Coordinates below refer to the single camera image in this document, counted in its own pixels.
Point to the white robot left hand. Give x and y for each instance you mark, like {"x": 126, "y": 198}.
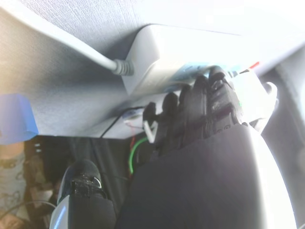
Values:
{"x": 190, "y": 179}

